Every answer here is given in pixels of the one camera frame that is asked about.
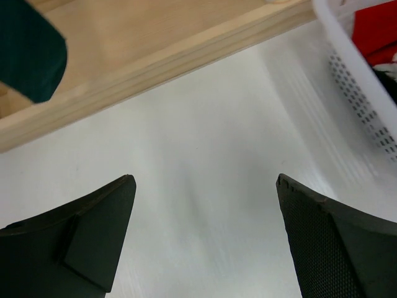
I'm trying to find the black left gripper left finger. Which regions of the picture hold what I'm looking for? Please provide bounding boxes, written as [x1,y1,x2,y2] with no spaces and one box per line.
[1,174,136,297]

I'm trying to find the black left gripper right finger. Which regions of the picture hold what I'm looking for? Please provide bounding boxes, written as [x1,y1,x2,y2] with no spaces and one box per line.
[276,174,396,297]

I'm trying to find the red green christmas sock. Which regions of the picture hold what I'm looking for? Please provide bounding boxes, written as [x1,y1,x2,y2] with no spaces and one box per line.
[1,1,68,104]

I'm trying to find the white perforated plastic basket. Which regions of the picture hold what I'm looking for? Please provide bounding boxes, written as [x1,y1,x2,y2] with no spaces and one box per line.
[312,0,396,165]

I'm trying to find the dark clothes in basket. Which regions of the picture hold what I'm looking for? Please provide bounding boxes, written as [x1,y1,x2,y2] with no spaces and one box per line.
[373,68,397,104]

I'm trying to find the wooden clothes rack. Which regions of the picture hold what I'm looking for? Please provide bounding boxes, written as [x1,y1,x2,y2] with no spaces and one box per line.
[1,1,314,152]

